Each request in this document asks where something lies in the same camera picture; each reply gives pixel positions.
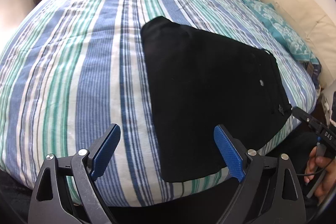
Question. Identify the striped blue green bedsheet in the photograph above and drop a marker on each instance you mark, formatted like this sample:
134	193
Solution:
76	66

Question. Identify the cream padded headboard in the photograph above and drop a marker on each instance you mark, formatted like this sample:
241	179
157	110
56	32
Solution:
316	28

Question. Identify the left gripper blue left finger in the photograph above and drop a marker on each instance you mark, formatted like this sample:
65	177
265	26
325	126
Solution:
102	150

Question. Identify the teal floral pillow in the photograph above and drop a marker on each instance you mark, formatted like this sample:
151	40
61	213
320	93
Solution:
281	31

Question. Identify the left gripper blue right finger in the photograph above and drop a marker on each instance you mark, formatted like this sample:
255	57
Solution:
232	151

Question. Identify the black pants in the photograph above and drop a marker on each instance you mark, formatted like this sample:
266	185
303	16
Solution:
198	80

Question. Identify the person right hand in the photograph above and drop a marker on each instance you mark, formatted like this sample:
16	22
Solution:
329	179

